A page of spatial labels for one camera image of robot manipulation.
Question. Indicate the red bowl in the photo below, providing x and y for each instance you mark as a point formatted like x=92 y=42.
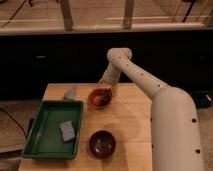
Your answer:
x=94 y=96

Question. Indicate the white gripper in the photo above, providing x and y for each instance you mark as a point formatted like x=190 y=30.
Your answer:
x=111 y=77

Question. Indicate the metal frame post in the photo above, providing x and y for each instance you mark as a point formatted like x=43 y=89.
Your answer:
x=66 y=13
x=128 y=13

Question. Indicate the dark grapes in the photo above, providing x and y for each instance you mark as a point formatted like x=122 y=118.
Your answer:
x=105 y=98

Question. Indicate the grey sponge in tray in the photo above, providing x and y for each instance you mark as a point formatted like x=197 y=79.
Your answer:
x=67 y=130

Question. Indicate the dark blue object on floor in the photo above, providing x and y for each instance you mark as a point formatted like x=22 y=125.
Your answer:
x=204 y=101

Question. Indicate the green plastic tray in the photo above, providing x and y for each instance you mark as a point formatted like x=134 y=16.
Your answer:
x=45 y=139

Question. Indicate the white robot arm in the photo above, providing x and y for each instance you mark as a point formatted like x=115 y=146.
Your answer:
x=175 y=135

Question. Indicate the dark brown bowl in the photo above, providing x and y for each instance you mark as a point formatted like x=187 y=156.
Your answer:
x=102 y=144

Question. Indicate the right metal frame post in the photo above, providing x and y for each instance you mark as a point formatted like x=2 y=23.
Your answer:
x=128 y=13

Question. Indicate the left metal frame post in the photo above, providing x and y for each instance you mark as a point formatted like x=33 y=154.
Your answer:
x=66 y=13

